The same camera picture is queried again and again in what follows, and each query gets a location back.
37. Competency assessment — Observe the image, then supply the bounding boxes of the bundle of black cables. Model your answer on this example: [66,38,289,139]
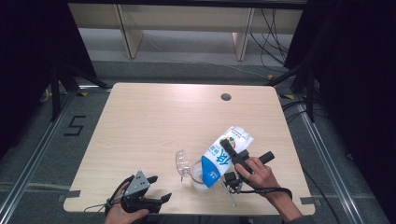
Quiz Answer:
[248,8,292,75]

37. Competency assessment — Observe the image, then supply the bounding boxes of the person's left hand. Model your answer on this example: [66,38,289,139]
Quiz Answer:
[104,182,150,224]

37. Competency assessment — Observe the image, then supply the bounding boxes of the dark curtain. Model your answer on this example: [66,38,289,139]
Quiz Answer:
[0,0,96,161]
[284,0,396,218]

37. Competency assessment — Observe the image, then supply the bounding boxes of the beige wooden shelf unit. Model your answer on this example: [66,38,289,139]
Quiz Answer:
[67,2,307,63]

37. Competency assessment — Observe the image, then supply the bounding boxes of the grey floor tape strip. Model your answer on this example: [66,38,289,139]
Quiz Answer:
[0,181,70,191]

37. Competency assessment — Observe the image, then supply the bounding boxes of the person's right hand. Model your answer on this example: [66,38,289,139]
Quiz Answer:
[234,157,282,199]

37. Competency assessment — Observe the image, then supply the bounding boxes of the thin grey cable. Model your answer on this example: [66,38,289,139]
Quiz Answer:
[82,194,123,215]

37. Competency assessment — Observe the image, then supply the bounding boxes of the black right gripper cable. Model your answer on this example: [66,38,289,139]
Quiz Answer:
[238,186,294,201]

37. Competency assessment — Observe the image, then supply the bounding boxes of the clear glass jug with handle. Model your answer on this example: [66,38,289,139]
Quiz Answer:
[175,148,219,192]

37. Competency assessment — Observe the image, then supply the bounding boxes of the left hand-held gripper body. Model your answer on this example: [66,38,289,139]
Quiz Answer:
[120,170,163,215]

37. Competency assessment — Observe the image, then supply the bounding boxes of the black floor cables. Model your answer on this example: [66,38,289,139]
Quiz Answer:
[281,98,329,124]

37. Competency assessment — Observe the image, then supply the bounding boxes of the blue white milk carton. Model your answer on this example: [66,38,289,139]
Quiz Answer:
[200,125,255,189]

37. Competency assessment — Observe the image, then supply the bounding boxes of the black metal stand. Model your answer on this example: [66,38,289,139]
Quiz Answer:
[265,60,316,123]
[49,60,112,123]

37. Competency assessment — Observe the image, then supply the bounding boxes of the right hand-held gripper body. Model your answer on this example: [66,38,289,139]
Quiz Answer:
[221,149,276,207]

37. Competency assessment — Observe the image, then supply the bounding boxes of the long black floor cable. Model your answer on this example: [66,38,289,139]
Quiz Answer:
[302,171,342,224]

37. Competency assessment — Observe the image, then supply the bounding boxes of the aluminium floor rail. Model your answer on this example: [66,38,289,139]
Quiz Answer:
[0,91,78,218]
[295,94,367,224]

